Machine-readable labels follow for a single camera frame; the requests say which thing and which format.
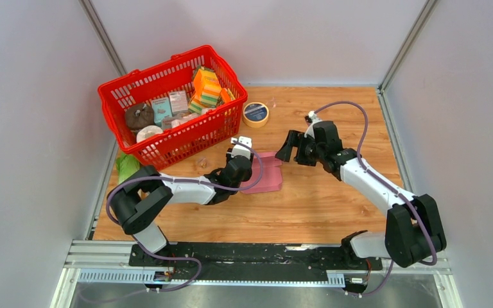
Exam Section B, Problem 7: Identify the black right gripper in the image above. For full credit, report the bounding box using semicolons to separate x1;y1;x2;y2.
274;130;324;167

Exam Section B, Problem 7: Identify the pink paper box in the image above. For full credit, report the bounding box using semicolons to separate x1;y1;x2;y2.
240;151;283;194

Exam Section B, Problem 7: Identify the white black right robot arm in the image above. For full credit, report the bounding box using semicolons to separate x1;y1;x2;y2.
275;121;446;269

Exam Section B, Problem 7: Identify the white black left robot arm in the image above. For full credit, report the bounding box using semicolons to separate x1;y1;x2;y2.
105;154;254;266

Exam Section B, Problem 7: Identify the grey pink small box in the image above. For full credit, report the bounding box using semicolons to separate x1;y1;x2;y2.
168;90;189;116

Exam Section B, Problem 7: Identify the teal small box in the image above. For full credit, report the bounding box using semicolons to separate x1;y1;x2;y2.
151;97;173;126

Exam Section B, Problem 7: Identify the clear plastic bag with snack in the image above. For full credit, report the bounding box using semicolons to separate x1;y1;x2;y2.
196;157;209;169

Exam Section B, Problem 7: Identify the yellow masking tape roll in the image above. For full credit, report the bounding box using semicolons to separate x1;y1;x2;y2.
242;102;270;128

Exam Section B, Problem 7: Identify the red plastic shopping basket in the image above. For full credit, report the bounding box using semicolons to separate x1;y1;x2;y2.
98;45;248;169

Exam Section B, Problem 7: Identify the green yellow sponge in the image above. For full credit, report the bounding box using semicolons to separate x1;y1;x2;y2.
188;96;206;115

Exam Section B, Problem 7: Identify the orange yellow sponge pack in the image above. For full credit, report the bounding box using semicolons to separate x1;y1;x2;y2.
193;66;222;107

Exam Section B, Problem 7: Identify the white tape roll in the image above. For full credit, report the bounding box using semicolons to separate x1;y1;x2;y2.
136;125;164;143

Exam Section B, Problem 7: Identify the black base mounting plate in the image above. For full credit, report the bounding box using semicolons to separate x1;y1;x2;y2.
128;242;383;282

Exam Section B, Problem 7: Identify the napa cabbage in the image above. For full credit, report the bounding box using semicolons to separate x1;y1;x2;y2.
115;153;141;184

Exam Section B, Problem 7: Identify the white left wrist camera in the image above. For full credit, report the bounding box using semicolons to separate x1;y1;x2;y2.
229;136;252;159

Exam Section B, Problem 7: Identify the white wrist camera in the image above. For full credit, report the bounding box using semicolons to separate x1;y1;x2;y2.
305;110;321;138
229;136;252;159

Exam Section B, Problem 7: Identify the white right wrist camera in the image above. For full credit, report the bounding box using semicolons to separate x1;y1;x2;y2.
305;110;321;138

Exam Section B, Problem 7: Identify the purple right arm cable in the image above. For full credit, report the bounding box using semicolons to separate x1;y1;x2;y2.
312;101;438;298

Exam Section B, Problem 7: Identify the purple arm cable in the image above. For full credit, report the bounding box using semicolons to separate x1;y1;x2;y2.
312;101;438;298
105;142;265;294

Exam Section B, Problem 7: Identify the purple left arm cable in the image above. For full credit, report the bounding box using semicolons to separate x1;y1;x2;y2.
105;142;265;294

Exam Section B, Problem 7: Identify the aluminium rail frame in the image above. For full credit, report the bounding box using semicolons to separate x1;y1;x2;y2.
64;241;451;288

